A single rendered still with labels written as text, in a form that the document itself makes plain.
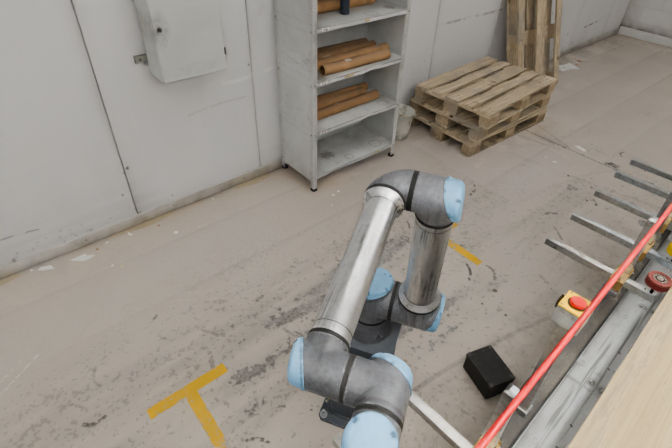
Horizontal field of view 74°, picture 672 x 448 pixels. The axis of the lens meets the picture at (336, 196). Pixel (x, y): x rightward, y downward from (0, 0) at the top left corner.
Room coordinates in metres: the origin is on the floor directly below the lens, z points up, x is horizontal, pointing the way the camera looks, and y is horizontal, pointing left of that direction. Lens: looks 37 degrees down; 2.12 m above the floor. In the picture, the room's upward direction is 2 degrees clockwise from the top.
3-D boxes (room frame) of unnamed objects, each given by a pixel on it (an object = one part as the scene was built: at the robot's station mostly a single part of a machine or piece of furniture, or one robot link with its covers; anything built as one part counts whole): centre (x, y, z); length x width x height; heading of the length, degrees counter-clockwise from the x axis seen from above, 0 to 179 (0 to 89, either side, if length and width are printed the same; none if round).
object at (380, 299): (1.15, -0.16, 0.79); 0.17 x 0.15 x 0.18; 72
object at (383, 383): (0.45, -0.09, 1.33); 0.12 x 0.12 x 0.09; 72
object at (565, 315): (0.77, -0.63, 1.18); 0.07 x 0.07 x 0.08; 44
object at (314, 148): (3.31, -0.02, 0.78); 0.90 x 0.45 x 1.55; 131
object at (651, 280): (1.17, -1.21, 0.85); 0.08 x 0.08 x 0.11
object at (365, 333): (1.15, -0.15, 0.65); 0.19 x 0.19 x 0.10
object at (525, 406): (0.77, -0.63, 0.93); 0.05 x 0.05 x 0.45; 44
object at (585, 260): (1.31, -1.08, 0.81); 0.44 x 0.03 x 0.04; 44
